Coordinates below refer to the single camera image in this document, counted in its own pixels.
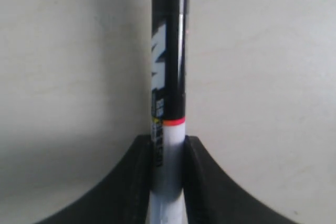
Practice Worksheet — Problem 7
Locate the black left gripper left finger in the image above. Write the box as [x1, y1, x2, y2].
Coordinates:
[41, 135, 153, 223]

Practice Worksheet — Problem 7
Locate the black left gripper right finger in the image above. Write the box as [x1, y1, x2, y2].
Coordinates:
[183, 136, 293, 223]

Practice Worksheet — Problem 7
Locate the black and white marker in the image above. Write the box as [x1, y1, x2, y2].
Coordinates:
[149, 0, 189, 223]

